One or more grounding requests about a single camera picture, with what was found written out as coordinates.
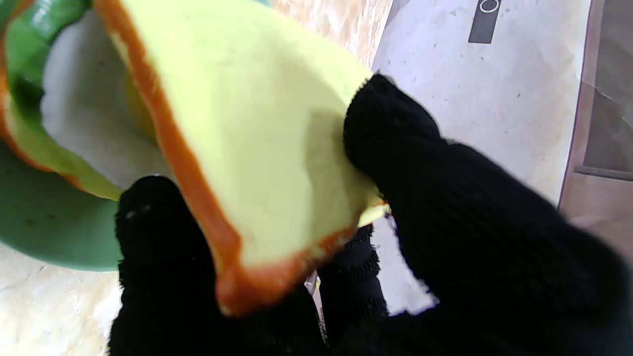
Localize green round plate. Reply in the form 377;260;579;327
0;141;124;271

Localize toy fried egg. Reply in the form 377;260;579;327
40;10;171;191

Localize black panel with white rings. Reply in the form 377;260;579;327
467;0;502;44

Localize green toy lettuce leaf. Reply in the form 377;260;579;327
0;0;92;129

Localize toy bread slice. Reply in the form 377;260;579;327
94;0;389;317
0;49;124;201

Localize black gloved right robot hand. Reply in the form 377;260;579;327
108;73;633;356

